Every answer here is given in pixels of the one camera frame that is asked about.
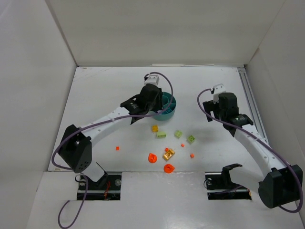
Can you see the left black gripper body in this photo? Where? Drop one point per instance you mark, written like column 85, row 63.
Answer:
column 155, row 100

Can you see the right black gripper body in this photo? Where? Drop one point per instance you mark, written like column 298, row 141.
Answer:
column 212, row 109

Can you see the teal divided round container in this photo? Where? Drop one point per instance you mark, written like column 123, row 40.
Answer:
column 169, row 102

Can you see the light green sloped lego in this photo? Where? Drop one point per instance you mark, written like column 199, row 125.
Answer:
column 160, row 134

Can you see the light green small lego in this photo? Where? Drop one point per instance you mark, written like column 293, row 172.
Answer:
column 178, row 133

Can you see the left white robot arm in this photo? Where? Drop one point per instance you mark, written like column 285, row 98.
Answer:
column 67, row 147

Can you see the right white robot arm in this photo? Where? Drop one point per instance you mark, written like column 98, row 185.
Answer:
column 281, row 184

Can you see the yellow square lego brick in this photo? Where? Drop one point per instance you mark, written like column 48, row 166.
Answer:
column 155, row 128

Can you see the orange round lego left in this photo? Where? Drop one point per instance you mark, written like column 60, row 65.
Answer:
column 152, row 158

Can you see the orange round lego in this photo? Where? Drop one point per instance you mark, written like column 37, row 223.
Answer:
column 152, row 158
column 168, row 168

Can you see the light green square lego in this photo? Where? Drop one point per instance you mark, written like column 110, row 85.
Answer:
column 190, row 139

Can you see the golden yellow curved lego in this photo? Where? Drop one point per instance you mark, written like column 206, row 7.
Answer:
column 168, row 154

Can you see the orange round lego lower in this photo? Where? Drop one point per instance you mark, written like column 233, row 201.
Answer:
column 168, row 168

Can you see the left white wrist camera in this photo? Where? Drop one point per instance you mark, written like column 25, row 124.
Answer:
column 151, row 79

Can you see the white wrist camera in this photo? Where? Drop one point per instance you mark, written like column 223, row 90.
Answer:
column 151, row 79
column 217, row 90

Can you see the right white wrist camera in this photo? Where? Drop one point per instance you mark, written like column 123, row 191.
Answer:
column 217, row 90

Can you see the aluminium rail right edge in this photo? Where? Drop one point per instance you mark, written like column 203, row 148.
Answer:
column 252, row 103

